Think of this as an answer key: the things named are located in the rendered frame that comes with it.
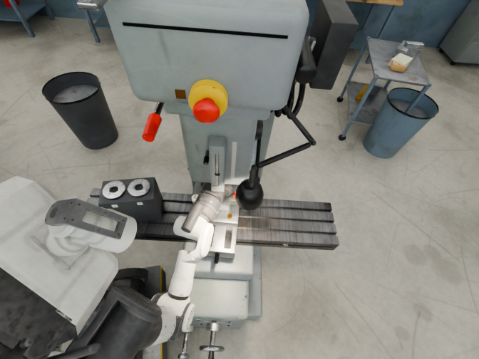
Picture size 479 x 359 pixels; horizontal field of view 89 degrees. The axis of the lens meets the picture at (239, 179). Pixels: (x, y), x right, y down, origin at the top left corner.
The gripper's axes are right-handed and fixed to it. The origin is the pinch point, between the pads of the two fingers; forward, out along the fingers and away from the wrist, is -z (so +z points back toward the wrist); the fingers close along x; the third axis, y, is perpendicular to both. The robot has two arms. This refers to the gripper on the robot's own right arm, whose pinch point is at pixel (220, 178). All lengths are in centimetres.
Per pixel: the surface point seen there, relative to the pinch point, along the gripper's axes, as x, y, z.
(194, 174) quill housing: 4.5, -13.1, 11.0
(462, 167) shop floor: -215, 120, -201
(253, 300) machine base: -30, 104, 15
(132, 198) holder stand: 33.5, 13.2, 14.5
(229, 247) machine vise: -10.3, 24.8, 15.6
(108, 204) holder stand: 41.3, 14.1, 20.4
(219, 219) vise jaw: -2.1, 20.7, 7.0
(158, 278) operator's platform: 30, 84, 28
